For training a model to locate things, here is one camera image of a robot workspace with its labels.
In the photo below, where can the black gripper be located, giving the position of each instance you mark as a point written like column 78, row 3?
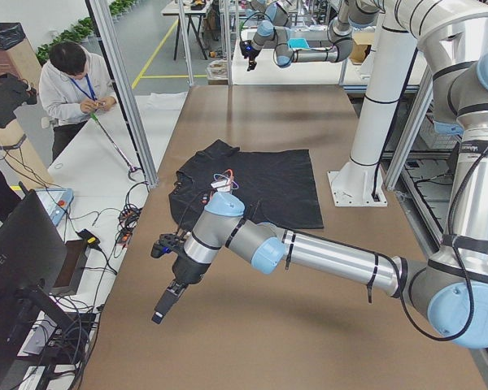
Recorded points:
column 250, row 56
column 188, row 271

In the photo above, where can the black t-shirt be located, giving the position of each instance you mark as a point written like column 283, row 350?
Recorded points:
column 276, row 187

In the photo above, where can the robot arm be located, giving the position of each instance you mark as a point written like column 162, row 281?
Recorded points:
column 451, row 289
column 275, row 27

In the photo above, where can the blue plastic bin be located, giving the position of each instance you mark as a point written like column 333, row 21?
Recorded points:
column 298, row 43

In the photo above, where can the cardboard box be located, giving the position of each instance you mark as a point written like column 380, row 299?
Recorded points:
column 362, row 44

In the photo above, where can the metal rod tool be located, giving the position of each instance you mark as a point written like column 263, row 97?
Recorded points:
column 131, row 168

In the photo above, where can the white side table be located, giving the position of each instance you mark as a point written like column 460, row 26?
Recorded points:
column 120, row 282

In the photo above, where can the teach pendant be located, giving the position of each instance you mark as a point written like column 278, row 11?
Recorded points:
column 56, row 201

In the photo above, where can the black Huawei monitor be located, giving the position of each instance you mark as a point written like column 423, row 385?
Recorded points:
column 32, row 254

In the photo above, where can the person in white hoodie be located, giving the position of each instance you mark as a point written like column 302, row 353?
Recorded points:
column 74, row 83

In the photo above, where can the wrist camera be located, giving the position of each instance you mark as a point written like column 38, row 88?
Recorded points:
column 168, row 243
column 245, row 47

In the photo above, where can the aluminium frame post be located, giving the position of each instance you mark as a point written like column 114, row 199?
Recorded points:
column 104, row 29

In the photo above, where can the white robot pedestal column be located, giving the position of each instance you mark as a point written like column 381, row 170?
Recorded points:
column 359, row 181

